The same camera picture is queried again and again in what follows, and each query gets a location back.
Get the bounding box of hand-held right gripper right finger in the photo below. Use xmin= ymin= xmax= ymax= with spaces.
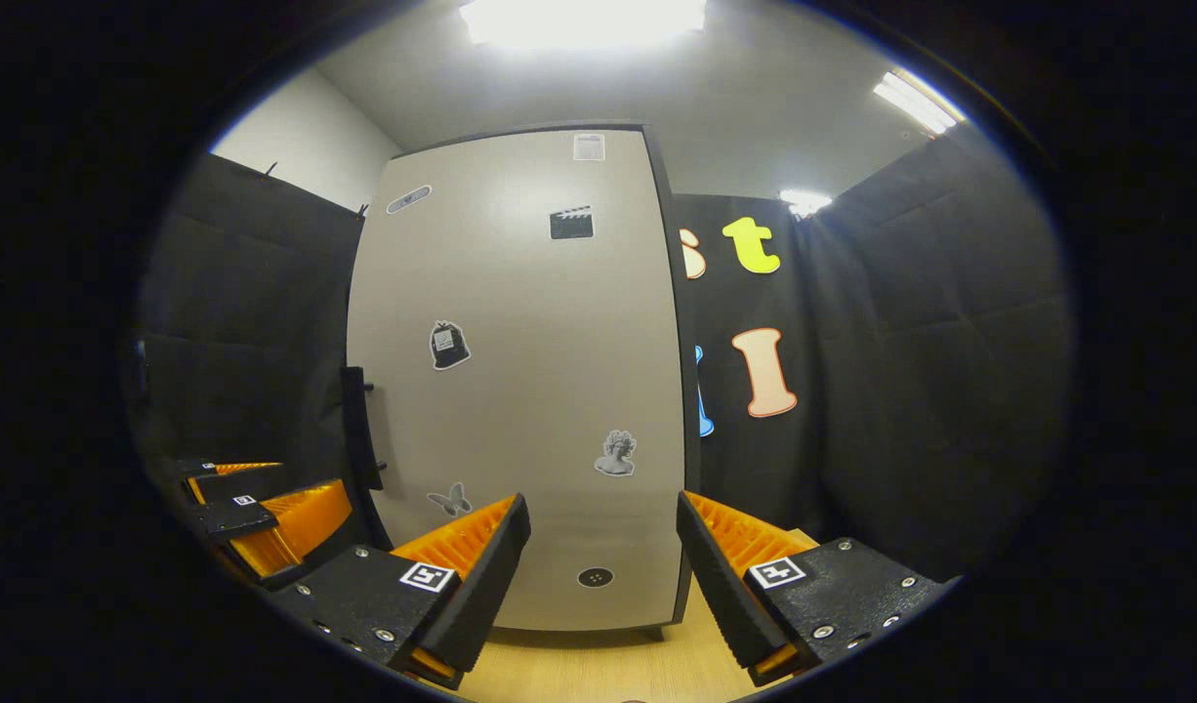
xmin=677 ymin=490 xmax=961 ymax=686

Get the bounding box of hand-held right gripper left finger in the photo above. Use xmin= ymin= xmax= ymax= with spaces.
xmin=267 ymin=493 xmax=533 ymax=689

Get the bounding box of black door handle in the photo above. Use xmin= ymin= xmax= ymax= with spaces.
xmin=340 ymin=366 xmax=386 ymax=492

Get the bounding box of grey cabinet door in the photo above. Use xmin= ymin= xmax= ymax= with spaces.
xmin=347 ymin=129 xmax=687 ymax=633

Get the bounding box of black backdrop cloth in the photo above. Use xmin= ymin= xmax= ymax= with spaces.
xmin=130 ymin=137 xmax=1076 ymax=587

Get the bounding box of small ceiling light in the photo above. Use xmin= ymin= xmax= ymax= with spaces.
xmin=779 ymin=188 xmax=835 ymax=219

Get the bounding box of long ceiling light strip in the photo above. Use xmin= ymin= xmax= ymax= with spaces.
xmin=872 ymin=69 xmax=968 ymax=137

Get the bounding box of large ceiling light panel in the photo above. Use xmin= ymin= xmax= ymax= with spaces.
xmin=460 ymin=0 xmax=709 ymax=49

